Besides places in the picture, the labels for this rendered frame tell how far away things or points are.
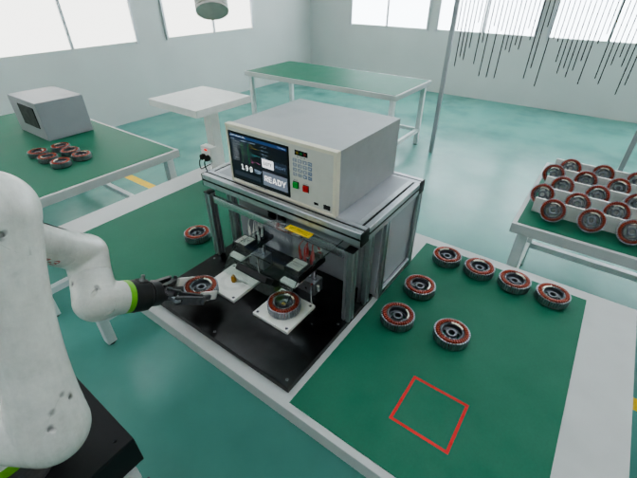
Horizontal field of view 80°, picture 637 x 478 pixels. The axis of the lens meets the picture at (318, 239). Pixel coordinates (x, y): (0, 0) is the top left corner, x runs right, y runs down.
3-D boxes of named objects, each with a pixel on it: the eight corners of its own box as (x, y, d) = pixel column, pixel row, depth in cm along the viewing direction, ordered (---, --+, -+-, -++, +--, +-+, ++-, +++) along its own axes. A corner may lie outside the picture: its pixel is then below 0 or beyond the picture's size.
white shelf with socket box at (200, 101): (211, 200, 198) (195, 111, 172) (168, 181, 216) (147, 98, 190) (258, 176, 221) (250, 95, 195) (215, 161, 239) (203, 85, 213)
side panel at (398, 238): (377, 299, 137) (387, 223, 119) (371, 296, 138) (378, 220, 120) (410, 261, 156) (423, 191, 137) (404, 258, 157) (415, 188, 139)
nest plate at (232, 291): (233, 303, 132) (233, 301, 131) (205, 285, 139) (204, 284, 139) (263, 280, 142) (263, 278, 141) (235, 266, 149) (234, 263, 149)
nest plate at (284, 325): (286, 335, 120) (286, 332, 120) (252, 314, 128) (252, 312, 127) (315, 307, 130) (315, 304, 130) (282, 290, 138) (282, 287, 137)
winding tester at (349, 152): (335, 218, 113) (336, 153, 101) (232, 180, 134) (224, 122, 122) (394, 174, 139) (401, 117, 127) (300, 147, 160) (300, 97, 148)
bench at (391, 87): (388, 167, 416) (396, 96, 373) (249, 130, 517) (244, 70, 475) (421, 143, 476) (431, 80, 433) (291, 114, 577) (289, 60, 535)
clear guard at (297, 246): (285, 306, 98) (284, 288, 94) (222, 271, 109) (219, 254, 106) (353, 247, 120) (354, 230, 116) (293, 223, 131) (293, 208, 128)
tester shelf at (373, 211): (360, 248, 108) (361, 234, 105) (203, 184, 141) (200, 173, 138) (423, 191, 137) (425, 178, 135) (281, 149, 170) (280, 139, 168)
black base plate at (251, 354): (288, 393, 106) (287, 388, 105) (152, 299, 137) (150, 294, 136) (372, 299, 137) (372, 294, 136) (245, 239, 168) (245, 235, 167)
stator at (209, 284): (199, 308, 123) (198, 299, 121) (177, 294, 128) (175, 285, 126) (226, 290, 130) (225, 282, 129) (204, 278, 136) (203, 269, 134)
